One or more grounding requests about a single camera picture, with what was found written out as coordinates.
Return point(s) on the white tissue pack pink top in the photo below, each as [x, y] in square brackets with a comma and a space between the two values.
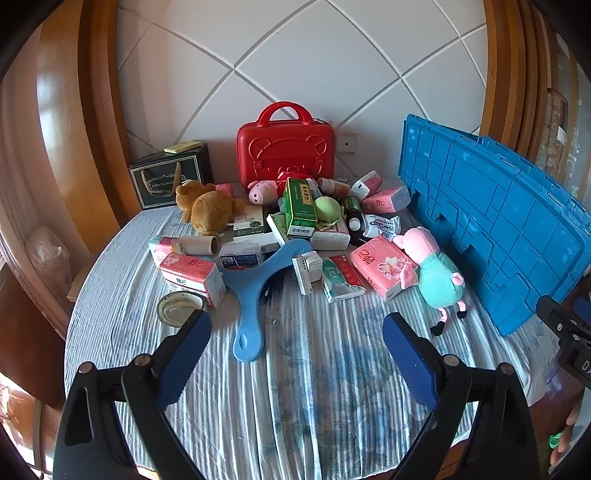
[330, 239]

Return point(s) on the blue plastic crate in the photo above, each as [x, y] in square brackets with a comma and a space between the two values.
[508, 207]

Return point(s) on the light green ball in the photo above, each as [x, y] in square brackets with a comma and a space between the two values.
[328, 210]

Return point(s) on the blue boomerang-shaped plastic tool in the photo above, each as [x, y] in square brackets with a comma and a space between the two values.
[258, 281]

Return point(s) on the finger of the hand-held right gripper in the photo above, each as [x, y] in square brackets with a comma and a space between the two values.
[556, 318]

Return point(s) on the small pink green-striped pack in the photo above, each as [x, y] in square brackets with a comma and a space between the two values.
[161, 247]

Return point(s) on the beige pill bottle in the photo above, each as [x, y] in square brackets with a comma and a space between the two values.
[334, 186]

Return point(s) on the person's right hand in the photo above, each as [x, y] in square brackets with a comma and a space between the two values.
[565, 443]

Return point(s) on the white wet wipes packet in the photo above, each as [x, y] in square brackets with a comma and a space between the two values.
[381, 226]

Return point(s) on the clear plastic bag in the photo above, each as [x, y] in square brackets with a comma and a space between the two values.
[48, 258]

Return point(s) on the pink flower-print tissue pack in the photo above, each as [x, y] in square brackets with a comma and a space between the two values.
[378, 265]

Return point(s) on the small yellow-green box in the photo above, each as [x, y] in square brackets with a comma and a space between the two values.
[183, 146]

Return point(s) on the brown bottle green label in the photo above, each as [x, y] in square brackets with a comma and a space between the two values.
[353, 212]

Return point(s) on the white and green medicine box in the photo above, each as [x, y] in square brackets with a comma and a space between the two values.
[278, 230]

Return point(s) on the beige cardboard roll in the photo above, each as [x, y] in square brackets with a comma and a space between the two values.
[196, 244]

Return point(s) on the large pink tissue pack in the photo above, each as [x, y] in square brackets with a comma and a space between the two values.
[191, 277]

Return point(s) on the black gift box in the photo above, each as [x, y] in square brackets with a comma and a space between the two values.
[184, 170]

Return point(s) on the white box dark green label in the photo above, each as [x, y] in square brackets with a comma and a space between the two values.
[251, 224]

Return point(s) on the small white medicine box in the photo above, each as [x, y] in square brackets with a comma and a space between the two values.
[307, 274]

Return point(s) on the red hard-shell carry case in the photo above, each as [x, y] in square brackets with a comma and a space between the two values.
[277, 152]

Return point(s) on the brown teddy bear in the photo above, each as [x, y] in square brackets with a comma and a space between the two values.
[212, 207]

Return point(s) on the white wall socket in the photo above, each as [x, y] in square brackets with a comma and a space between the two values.
[347, 142]

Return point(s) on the pink pig plush teal dress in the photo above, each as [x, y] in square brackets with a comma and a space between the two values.
[438, 281]

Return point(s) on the white padded headboard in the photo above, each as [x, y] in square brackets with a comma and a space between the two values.
[277, 55]

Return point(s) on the pink pig plush red dress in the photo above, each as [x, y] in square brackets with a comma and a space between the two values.
[261, 191]

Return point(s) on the pink and white tissue pack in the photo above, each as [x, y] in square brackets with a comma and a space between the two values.
[367, 184]

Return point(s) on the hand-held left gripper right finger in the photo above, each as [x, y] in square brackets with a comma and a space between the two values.
[411, 364]

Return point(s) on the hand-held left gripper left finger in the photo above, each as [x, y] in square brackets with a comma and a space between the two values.
[184, 355]

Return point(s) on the green red white packet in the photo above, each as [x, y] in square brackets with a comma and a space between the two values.
[341, 279]

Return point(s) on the white and blue box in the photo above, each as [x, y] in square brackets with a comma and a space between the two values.
[240, 256]

